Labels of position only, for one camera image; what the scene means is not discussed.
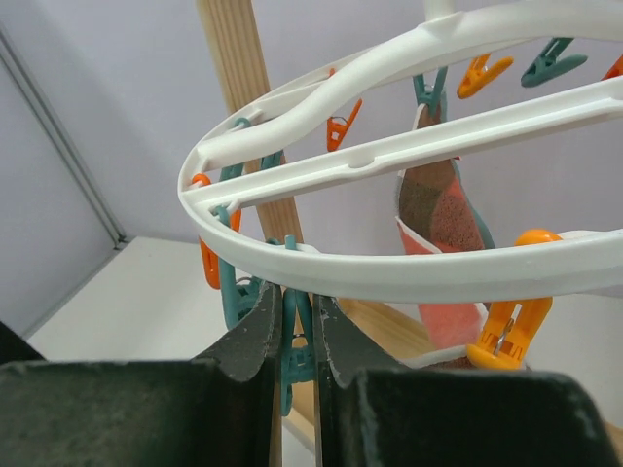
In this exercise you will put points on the orange clip lower left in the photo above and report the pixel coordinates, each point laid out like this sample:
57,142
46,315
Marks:
209,258

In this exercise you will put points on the wooden hanging rack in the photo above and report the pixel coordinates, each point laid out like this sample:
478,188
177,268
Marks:
371,410

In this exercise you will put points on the orange clip far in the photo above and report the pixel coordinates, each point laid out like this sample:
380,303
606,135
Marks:
479,74

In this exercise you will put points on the teal clip front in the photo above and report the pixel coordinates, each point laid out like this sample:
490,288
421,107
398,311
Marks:
297,353

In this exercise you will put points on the orange clip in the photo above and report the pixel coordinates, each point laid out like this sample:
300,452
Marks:
479,74
209,258
507,333
337,127

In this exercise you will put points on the teal clip left rim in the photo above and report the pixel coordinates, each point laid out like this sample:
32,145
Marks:
238,296

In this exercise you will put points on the orange clip inner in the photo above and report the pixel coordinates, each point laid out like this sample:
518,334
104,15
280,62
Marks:
337,127

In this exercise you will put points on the orange clip front right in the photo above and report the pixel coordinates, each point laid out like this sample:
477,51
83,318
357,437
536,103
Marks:
507,333

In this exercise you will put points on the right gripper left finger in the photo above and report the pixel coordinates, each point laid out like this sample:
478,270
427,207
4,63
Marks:
219,408

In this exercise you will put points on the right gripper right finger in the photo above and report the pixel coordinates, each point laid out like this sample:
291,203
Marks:
372,410

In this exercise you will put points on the teal clip holding sock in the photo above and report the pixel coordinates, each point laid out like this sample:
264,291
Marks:
434,96

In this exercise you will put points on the teal clip far right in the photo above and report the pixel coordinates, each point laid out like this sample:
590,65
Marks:
548,65

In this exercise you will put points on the pink and brown sock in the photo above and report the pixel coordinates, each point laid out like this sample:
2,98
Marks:
435,216

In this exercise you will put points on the white round clip hanger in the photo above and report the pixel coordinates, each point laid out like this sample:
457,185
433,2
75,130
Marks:
289,113

